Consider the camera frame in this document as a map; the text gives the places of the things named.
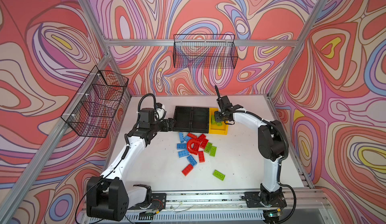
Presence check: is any green lego brick large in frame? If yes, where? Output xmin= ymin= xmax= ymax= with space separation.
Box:
xmin=211 ymin=115 xmax=217 ymax=125

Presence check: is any green lego brick pair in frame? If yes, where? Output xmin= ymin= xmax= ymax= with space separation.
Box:
xmin=204 ymin=143 xmax=217 ymax=157

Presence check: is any blue lego brick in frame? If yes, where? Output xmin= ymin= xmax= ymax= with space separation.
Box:
xmin=179 ymin=132 xmax=185 ymax=143
xmin=177 ymin=143 xmax=187 ymax=150
xmin=187 ymin=155 xmax=197 ymax=167
xmin=178 ymin=150 xmax=190 ymax=158

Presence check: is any green lego brick front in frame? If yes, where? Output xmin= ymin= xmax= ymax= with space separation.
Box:
xmin=213 ymin=170 xmax=225 ymax=181

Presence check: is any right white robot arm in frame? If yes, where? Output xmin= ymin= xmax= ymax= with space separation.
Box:
xmin=215 ymin=95 xmax=289 ymax=206

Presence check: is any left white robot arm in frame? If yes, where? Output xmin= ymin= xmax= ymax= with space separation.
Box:
xmin=85 ymin=106 xmax=173 ymax=221

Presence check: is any yellow plastic bin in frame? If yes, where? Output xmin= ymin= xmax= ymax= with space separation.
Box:
xmin=209 ymin=108 xmax=228 ymax=135

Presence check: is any black plastic bin middle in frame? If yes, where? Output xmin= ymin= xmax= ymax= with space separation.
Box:
xmin=191 ymin=107 xmax=210 ymax=134

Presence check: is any black plastic bin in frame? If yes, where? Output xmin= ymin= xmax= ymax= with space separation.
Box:
xmin=173 ymin=106 xmax=193 ymax=132
xmin=191 ymin=107 xmax=210 ymax=134

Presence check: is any red lego brick top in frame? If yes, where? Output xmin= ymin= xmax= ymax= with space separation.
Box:
xmin=197 ymin=134 xmax=209 ymax=149

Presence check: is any red lego brick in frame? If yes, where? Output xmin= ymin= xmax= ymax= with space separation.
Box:
xmin=197 ymin=134 xmax=209 ymax=149
xmin=182 ymin=164 xmax=194 ymax=176
xmin=198 ymin=151 xmax=205 ymax=163

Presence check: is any blue lego brick top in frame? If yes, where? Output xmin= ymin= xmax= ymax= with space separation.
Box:
xmin=179 ymin=132 xmax=185 ymax=143

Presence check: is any black plastic bin left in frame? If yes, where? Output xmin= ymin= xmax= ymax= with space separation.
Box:
xmin=173 ymin=106 xmax=193 ymax=132

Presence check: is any red lego brick middle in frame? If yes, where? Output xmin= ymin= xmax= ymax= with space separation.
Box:
xmin=198 ymin=151 xmax=205 ymax=163

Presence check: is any red arch lego piece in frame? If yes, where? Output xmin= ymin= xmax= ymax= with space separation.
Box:
xmin=187 ymin=139 xmax=201 ymax=155

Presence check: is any red lego brick front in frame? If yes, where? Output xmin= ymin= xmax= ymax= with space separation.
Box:
xmin=182 ymin=164 xmax=194 ymax=176

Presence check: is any black wire basket left wall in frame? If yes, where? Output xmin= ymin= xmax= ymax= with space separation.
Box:
xmin=61 ymin=67 xmax=128 ymax=138

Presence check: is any black wire basket wall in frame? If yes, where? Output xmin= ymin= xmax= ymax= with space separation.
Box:
xmin=61 ymin=67 xmax=128 ymax=138
xmin=172 ymin=34 xmax=239 ymax=69

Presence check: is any black wire basket back wall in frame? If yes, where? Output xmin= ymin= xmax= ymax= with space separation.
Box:
xmin=172 ymin=34 xmax=239 ymax=69

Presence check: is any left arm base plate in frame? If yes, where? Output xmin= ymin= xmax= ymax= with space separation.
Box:
xmin=129 ymin=193 xmax=167 ymax=211

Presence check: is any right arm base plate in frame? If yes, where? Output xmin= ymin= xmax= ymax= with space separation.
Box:
xmin=241 ymin=191 xmax=287 ymax=209

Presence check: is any aluminium front rail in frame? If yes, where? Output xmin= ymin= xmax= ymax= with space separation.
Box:
xmin=80 ymin=188 xmax=338 ymax=224

